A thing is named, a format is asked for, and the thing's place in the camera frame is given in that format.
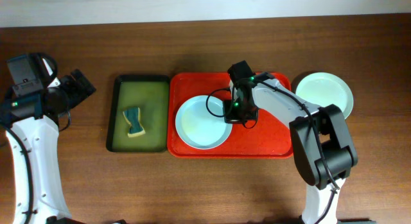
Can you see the red plastic tray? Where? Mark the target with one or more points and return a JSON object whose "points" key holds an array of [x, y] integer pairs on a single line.
{"points": [[269, 139]]}

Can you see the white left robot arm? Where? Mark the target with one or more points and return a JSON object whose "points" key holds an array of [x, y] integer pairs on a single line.
{"points": [[31, 127]]}

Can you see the black tray with green liquid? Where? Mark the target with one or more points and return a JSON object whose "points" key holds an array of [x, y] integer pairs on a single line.
{"points": [[149, 93]]}

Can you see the light blue plate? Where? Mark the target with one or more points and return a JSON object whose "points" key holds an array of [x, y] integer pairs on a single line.
{"points": [[197, 127]]}

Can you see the green and yellow sponge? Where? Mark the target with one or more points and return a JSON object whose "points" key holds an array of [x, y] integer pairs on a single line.
{"points": [[133, 119]]}

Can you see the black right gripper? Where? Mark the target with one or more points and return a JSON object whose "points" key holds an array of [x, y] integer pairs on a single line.
{"points": [[230, 119]]}

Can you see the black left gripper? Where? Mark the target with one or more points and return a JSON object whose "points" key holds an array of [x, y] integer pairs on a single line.
{"points": [[77, 86]]}

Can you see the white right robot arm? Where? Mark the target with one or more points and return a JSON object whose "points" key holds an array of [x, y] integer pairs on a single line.
{"points": [[323, 148]]}

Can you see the light green plate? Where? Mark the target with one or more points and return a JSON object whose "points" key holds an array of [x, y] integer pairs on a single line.
{"points": [[325, 89]]}

